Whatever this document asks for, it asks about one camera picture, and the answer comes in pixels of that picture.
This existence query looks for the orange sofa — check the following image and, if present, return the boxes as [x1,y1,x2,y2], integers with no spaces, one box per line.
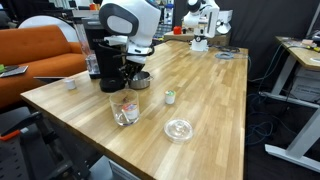
[0,24,88,108]

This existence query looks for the small silver pot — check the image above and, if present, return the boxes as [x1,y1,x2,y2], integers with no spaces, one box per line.
[127,70,155,91]

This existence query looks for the black metal cart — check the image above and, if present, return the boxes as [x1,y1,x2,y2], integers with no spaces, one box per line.
[0,111,93,180]

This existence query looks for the clear glass cup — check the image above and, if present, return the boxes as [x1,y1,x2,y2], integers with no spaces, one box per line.
[108,88,141,128]

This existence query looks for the coffee pod with colourful lid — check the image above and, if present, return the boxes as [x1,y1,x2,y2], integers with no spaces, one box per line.
[164,89,177,106]

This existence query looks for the cardboard coloured cabinet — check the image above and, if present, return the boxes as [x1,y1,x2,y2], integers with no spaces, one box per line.
[162,29,232,47]

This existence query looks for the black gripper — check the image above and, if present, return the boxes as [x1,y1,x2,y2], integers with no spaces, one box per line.
[125,61,148,82]

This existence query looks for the clear water tank black lid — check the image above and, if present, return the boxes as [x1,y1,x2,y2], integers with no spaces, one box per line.
[72,18,101,80]

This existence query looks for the dark tablet on sofa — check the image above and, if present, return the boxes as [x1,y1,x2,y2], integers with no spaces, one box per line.
[0,64,30,79]

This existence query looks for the black coffee maker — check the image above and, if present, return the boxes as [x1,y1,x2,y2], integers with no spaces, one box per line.
[81,16,128,94]

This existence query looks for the clear glass lid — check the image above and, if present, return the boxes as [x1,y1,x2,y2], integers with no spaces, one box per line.
[162,116,195,145]

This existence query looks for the small white coffee pod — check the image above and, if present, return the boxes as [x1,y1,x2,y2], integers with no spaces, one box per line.
[63,77,77,91]

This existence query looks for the grey tape roll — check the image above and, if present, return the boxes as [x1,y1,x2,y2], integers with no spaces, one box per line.
[214,51,236,61]

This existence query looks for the blue floor cables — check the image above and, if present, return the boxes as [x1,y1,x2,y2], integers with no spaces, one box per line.
[245,43,288,148]

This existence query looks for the white round chair back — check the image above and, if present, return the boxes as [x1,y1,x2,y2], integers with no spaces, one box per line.
[17,14,80,43]

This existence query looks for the white leg wooden desk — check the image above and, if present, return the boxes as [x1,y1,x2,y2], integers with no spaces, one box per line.
[259,35,320,174]

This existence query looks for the black coiled cable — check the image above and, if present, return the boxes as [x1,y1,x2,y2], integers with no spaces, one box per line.
[211,44,242,55]

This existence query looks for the white box under desk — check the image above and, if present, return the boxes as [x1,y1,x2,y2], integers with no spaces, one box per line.
[289,65,320,103]

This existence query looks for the coffee pod inside glass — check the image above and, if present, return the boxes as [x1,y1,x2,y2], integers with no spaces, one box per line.
[121,102,140,121]

